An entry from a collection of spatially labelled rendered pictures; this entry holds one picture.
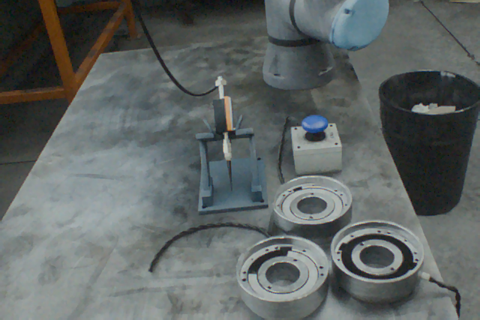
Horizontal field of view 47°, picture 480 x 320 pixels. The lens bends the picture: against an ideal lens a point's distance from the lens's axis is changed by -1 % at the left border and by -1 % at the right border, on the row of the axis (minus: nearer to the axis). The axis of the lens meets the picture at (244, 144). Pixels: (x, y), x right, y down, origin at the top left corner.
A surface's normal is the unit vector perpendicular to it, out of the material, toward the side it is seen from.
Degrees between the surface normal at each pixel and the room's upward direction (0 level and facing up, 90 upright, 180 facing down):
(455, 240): 0
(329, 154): 90
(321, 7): 103
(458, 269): 0
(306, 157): 90
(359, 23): 97
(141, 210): 0
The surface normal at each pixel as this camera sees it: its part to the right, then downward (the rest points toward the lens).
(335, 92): -0.11, -0.85
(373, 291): -0.26, 0.52
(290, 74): -0.27, 0.24
